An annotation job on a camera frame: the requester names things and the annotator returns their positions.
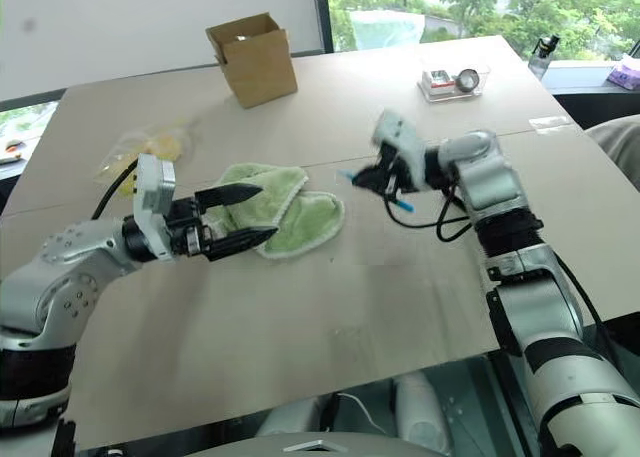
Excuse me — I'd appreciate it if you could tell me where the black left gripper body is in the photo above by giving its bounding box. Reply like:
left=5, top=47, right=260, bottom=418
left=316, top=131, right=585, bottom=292
left=162, top=196, right=212, bottom=262

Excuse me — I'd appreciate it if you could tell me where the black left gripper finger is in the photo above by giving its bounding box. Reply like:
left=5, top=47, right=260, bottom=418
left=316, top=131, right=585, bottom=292
left=202, top=226, right=278, bottom=264
left=194, top=182, right=264, bottom=213

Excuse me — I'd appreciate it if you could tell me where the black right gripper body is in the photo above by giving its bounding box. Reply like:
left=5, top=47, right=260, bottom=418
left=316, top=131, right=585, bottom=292
left=375, top=143, right=407, bottom=199

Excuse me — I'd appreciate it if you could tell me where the blue pen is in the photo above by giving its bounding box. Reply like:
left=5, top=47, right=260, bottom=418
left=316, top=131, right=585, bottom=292
left=337, top=169, right=417, bottom=214

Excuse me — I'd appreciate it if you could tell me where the green microfibre cloth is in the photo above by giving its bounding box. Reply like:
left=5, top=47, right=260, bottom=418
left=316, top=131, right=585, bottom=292
left=207, top=162, right=347, bottom=266

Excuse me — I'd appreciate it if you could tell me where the clear bag with yellow contents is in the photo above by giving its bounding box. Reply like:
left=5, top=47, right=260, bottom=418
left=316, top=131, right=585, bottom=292
left=94, top=118, right=199, bottom=199

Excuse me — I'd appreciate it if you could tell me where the clear plastic tray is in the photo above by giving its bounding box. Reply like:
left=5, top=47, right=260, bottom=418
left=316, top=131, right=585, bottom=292
left=417, top=62, right=492, bottom=104

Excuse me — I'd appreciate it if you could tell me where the red and white small box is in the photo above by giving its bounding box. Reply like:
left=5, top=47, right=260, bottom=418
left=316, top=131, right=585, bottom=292
left=422, top=69, right=457, bottom=96

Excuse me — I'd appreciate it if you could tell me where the open cardboard box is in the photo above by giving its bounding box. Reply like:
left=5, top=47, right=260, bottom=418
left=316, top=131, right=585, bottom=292
left=204, top=11, right=300, bottom=110

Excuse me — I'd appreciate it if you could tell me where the pale rounded robot leg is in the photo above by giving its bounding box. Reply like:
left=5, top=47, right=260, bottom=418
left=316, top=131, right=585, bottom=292
left=392, top=371, right=454, bottom=444
left=254, top=399, right=347, bottom=439

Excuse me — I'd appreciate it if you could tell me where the small white orange object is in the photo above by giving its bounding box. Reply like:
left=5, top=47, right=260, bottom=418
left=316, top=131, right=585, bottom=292
left=0, top=139, right=24, bottom=166

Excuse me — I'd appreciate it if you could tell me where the beige rounded cushion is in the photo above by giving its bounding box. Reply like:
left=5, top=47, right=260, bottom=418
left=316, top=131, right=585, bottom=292
left=584, top=114, right=640, bottom=179

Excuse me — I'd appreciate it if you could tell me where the purple tissue pack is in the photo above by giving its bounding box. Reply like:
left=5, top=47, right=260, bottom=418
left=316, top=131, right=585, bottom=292
left=606, top=54, right=640, bottom=91

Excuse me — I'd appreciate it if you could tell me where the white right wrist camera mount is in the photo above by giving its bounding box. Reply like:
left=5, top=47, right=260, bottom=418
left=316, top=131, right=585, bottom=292
left=372, top=109, right=427, bottom=194

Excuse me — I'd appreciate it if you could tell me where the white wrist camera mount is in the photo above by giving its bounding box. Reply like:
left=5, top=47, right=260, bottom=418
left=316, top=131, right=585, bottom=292
left=132, top=152, right=178, bottom=264
left=372, top=109, right=427, bottom=194

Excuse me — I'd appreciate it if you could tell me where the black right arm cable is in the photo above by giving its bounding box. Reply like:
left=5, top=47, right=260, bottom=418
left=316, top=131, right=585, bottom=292
left=383, top=176, right=482, bottom=243

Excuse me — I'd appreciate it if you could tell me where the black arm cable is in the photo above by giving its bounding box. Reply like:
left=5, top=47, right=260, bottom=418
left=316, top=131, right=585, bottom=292
left=383, top=176, right=482, bottom=243
left=91, top=157, right=142, bottom=222

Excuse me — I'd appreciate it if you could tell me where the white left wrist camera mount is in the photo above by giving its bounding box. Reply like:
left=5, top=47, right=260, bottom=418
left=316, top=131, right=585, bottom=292
left=132, top=152, right=178, bottom=264

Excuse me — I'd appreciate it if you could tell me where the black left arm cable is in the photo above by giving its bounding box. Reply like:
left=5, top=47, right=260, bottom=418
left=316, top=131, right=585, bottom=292
left=91, top=157, right=142, bottom=222

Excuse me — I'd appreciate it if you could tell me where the dark window frame post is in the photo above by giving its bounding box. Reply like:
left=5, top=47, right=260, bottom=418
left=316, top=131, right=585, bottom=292
left=311, top=0, right=335, bottom=54

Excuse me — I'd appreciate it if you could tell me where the thin white cable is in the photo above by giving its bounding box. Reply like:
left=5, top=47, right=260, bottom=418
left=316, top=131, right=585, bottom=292
left=338, top=390, right=397, bottom=436

